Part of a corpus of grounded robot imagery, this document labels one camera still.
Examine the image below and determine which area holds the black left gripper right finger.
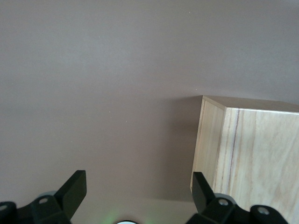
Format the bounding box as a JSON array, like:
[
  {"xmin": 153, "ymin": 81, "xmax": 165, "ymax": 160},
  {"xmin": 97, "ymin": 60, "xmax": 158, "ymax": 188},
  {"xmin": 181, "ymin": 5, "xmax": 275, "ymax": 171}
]
[{"xmin": 186, "ymin": 171, "xmax": 289, "ymax": 224}]

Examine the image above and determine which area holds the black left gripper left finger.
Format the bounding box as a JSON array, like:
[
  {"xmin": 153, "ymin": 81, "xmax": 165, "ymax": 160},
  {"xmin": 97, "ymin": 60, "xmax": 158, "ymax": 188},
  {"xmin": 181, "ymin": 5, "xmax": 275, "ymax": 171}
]
[{"xmin": 0, "ymin": 170, "xmax": 87, "ymax": 224}]

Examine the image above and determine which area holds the wooden drawer cabinet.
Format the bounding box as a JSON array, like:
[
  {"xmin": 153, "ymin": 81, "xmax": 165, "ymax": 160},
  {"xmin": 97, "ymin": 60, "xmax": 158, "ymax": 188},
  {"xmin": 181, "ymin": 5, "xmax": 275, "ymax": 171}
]
[{"xmin": 190, "ymin": 95, "xmax": 299, "ymax": 224}]

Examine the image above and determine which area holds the brown table cloth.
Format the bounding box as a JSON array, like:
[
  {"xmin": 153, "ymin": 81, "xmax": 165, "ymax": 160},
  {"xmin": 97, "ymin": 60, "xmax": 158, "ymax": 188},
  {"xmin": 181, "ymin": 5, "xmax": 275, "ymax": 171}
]
[{"xmin": 0, "ymin": 0, "xmax": 299, "ymax": 224}]

